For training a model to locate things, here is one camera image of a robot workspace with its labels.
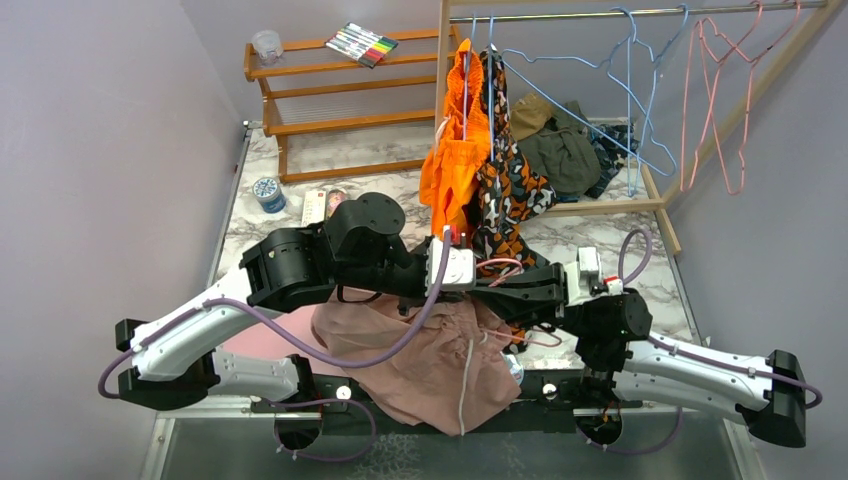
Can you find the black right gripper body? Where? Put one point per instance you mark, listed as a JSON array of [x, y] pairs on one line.
[[541, 310]]

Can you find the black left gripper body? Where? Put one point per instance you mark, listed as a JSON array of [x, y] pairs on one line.
[[403, 279]]

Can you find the pink shorts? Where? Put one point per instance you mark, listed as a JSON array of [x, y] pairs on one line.
[[452, 374]]

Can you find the camouflage orange black shorts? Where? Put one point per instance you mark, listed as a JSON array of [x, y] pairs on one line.
[[510, 191]]

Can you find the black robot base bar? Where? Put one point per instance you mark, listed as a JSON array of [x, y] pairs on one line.
[[549, 402]]

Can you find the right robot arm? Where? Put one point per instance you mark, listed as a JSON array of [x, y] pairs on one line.
[[625, 362]]

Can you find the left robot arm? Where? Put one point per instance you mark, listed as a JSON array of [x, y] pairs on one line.
[[179, 359]]

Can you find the blue hanger holding shorts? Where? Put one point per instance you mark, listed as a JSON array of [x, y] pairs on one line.
[[485, 88]]

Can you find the clear plastic toy package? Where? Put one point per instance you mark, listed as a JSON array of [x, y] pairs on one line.
[[515, 368]]

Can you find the pink floral bottle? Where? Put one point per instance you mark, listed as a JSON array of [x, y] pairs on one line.
[[334, 198]]

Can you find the white rectangular box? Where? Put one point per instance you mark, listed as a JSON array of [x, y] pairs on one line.
[[314, 207]]

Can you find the olive green garment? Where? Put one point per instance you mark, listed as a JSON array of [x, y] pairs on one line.
[[561, 152]]

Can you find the pink clipboard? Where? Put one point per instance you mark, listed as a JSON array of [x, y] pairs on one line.
[[259, 341]]

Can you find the tan folded garment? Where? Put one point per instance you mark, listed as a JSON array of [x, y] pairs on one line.
[[529, 115]]

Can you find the wooden shelf rack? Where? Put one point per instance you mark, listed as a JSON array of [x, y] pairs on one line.
[[317, 90]]

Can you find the marker pen set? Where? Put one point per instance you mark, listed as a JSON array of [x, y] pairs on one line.
[[361, 45]]

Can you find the clear plastic cup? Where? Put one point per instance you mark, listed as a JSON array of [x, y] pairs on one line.
[[268, 47]]

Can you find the metal hanging rod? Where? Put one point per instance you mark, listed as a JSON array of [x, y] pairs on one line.
[[621, 12]]

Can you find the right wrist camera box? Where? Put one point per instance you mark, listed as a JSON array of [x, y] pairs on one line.
[[585, 279]]

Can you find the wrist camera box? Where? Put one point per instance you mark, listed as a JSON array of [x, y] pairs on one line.
[[585, 279], [448, 264]]

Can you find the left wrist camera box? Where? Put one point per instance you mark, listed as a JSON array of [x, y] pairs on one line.
[[448, 264]]

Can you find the blue wire hanger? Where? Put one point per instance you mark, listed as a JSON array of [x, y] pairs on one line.
[[617, 68]]

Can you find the wooden clothes rack frame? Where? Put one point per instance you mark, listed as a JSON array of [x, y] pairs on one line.
[[766, 68]]

